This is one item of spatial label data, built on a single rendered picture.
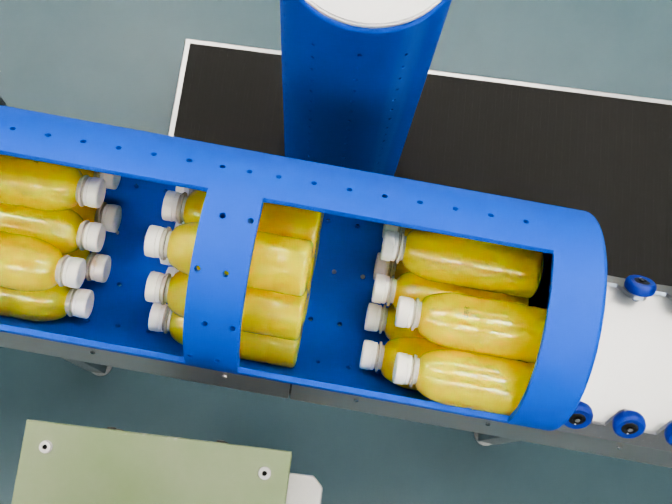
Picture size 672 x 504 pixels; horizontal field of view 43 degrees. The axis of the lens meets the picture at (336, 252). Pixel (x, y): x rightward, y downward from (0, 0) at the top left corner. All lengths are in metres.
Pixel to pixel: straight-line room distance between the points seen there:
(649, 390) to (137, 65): 1.66
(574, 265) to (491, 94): 1.32
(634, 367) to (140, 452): 0.75
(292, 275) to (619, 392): 0.55
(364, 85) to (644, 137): 1.07
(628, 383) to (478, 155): 1.02
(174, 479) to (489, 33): 1.88
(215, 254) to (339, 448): 1.26
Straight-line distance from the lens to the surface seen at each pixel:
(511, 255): 1.07
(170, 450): 0.89
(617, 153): 2.31
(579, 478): 2.27
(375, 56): 1.37
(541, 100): 2.30
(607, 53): 2.60
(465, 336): 1.04
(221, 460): 0.88
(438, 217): 0.99
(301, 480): 1.00
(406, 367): 1.05
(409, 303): 1.05
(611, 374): 1.32
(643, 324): 1.35
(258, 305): 1.04
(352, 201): 0.99
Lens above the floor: 2.15
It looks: 75 degrees down
